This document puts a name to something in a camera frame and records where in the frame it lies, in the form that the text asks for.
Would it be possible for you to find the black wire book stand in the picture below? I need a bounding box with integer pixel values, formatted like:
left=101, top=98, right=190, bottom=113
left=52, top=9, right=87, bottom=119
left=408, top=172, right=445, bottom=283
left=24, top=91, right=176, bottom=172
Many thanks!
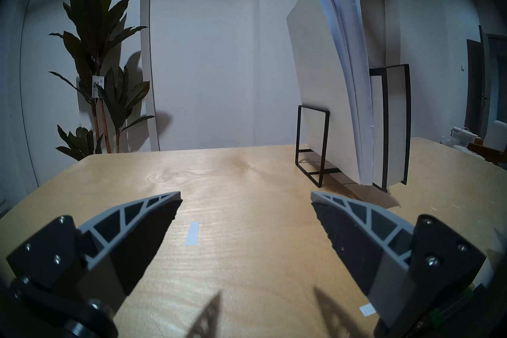
left=295, top=105, right=357, bottom=188

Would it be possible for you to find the dark door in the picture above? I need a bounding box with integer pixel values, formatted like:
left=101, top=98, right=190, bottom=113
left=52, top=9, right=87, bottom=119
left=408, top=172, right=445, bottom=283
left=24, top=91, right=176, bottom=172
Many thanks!
left=465, top=24, right=507, bottom=140

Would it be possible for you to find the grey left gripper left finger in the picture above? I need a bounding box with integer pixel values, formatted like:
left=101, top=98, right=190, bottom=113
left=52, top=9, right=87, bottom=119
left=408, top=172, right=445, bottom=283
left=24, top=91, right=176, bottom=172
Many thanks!
left=6, top=191, right=183, bottom=338

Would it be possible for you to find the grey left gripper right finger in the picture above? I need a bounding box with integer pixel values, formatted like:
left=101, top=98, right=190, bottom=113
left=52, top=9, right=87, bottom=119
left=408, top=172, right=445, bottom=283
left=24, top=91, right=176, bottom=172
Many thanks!
left=311, top=191, right=487, bottom=338

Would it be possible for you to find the white plastic container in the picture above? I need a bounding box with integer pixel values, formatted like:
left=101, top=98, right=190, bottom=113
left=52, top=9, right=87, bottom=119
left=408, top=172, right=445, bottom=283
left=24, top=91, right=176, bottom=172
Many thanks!
left=450, top=127, right=478, bottom=146

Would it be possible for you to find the large white paperback book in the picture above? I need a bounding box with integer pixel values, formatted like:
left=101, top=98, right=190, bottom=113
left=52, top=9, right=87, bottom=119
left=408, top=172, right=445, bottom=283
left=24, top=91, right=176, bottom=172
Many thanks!
left=286, top=0, right=375, bottom=186

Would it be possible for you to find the tall green potted plant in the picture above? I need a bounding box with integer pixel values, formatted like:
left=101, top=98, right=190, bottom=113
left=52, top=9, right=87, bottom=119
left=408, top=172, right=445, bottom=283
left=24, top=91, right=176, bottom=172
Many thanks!
left=48, top=0, right=156, bottom=161

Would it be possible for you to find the thick black hardcover book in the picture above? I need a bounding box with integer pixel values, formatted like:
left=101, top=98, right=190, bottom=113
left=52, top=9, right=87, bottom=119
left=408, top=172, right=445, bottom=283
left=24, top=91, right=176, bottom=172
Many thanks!
left=370, top=64, right=411, bottom=192

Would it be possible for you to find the white wooden armchair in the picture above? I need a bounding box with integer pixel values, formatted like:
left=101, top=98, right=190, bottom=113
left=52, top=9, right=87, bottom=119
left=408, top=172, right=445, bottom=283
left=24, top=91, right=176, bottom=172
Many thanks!
left=454, top=119, right=507, bottom=168

